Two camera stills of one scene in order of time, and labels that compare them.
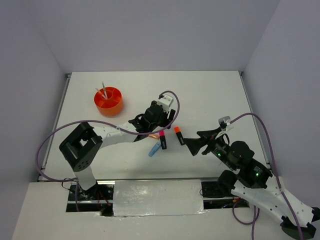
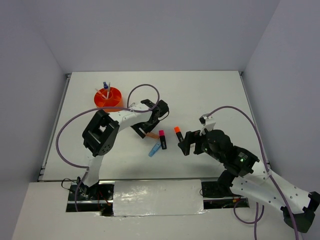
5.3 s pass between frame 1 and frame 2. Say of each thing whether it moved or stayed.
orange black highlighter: stayed
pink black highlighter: stayed
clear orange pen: stayed
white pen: moved
